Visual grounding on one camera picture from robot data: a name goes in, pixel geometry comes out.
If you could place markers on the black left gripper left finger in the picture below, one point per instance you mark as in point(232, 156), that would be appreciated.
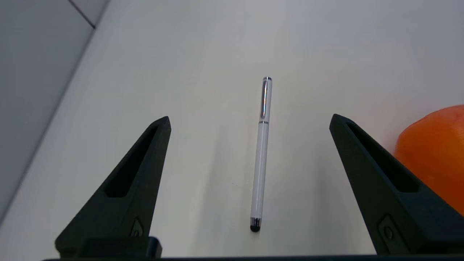
point(123, 210)

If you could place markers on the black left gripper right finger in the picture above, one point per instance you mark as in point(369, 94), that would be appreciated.
point(369, 181)

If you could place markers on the white stylus pen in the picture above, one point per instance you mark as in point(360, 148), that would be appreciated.
point(261, 163)

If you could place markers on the orange mandarin fruit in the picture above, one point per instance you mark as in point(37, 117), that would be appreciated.
point(438, 145)

